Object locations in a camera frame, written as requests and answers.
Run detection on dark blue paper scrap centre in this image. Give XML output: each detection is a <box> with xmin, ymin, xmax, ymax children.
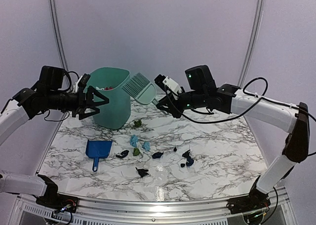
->
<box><xmin>152</xmin><ymin>151</ymin><xmax>163</xmax><ymax>159</ymax></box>

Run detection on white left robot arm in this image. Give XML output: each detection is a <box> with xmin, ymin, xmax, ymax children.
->
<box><xmin>0</xmin><ymin>86</ymin><xmax>109</xmax><ymax>208</ymax></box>

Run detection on aluminium frame post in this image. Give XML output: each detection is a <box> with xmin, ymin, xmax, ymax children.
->
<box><xmin>237</xmin><ymin>0</ymin><xmax>264</xmax><ymax>87</ymax></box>
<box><xmin>48</xmin><ymin>0</ymin><xmax>69</xmax><ymax>71</ymax></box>

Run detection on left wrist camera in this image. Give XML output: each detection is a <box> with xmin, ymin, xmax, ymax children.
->
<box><xmin>38</xmin><ymin>66</ymin><xmax>65</xmax><ymax>90</ymax></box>

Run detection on green hand brush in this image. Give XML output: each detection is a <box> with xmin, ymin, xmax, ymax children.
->
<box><xmin>121</xmin><ymin>73</ymin><xmax>158</xmax><ymax>106</ymax></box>

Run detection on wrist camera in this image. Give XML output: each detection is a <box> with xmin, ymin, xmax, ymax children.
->
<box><xmin>185</xmin><ymin>65</ymin><xmax>217</xmax><ymax>90</ymax></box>
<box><xmin>38</xmin><ymin>66</ymin><xmax>65</xmax><ymax>90</ymax></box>

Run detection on right aluminium frame post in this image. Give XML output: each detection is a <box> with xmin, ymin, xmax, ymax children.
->
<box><xmin>237</xmin><ymin>0</ymin><xmax>264</xmax><ymax>87</ymax></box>

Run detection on black paper scrap left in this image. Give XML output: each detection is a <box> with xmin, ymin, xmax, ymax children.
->
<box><xmin>116</xmin><ymin>150</ymin><xmax>129</xmax><ymax>159</ymax></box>

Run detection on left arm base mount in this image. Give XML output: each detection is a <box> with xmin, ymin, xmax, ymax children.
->
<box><xmin>34</xmin><ymin>193</ymin><xmax>79</xmax><ymax>213</ymax></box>

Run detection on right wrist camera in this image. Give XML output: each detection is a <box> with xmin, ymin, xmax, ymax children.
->
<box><xmin>185</xmin><ymin>65</ymin><xmax>217</xmax><ymax>90</ymax></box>

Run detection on dark blue paper scrap right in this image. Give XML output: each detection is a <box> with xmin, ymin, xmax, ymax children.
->
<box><xmin>182</xmin><ymin>150</ymin><xmax>191</xmax><ymax>158</ymax></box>

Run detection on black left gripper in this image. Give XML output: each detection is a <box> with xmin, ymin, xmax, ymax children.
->
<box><xmin>46</xmin><ymin>85</ymin><xmax>109</xmax><ymax>119</ymax></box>

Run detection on dark blue paper scrap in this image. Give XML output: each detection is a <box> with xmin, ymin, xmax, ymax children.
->
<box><xmin>152</xmin><ymin>151</ymin><xmax>163</xmax><ymax>159</ymax></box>
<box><xmin>182</xmin><ymin>150</ymin><xmax>191</xmax><ymax>158</ymax></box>

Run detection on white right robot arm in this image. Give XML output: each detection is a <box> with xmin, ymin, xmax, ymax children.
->
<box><xmin>157</xmin><ymin>83</ymin><xmax>310</xmax><ymax>209</ymax></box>

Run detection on light blue white paper scrap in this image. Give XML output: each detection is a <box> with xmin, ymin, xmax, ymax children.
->
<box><xmin>141</xmin><ymin>141</ymin><xmax>151</xmax><ymax>152</ymax></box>

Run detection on green plastic waste bin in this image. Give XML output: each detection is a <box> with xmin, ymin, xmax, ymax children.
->
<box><xmin>87</xmin><ymin>67</ymin><xmax>131</xmax><ymax>130</ymax></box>

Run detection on green paper scrap near bin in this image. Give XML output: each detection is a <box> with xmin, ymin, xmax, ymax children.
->
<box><xmin>133</xmin><ymin>119</ymin><xmax>142</xmax><ymax>128</ymax></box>

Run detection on aluminium front rail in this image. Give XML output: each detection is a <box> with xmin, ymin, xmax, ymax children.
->
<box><xmin>14</xmin><ymin>183</ymin><xmax>291</xmax><ymax>225</ymax></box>

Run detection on blue black paper scrap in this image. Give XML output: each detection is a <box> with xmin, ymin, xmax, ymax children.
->
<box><xmin>180</xmin><ymin>157</ymin><xmax>194</xmax><ymax>168</ymax></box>

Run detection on blue plastic dustpan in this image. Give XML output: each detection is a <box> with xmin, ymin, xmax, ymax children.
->
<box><xmin>85</xmin><ymin>140</ymin><xmax>113</xmax><ymax>172</ymax></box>

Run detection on left aluminium frame post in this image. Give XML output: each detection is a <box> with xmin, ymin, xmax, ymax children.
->
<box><xmin>48</xmin><ymin>0</ymin><xmax>69</xmax><ymax>71</ymax></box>

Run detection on paper scraps inside bin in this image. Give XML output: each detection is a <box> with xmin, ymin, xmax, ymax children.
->
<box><xmin>95</xmin><ymin>86</ymin><xmax>114</xmax><ymax>91</ymax></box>

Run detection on black paper scrap front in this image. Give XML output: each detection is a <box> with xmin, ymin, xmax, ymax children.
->
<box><xmin>135</xmin><ymin>167</ymin><xmax>149</xmax><ymax>178</ymax></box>

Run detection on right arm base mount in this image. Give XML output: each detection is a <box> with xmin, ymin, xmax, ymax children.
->
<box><xmin>226</xmin><ymin>195</ymin><xmax>271</xmax><ymax>215</ymax></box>

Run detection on small green paper scrap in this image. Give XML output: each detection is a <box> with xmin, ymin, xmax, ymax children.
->
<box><xmin>133</xmin><ymin>148</ymin><xmax>140</xmax><ymax>156</ymax></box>

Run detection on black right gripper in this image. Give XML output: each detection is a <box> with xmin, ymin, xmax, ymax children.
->
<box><xmin>156</xmin><ymin>89</ymin><xmax>207</xmax><ymax>119</ymax></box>

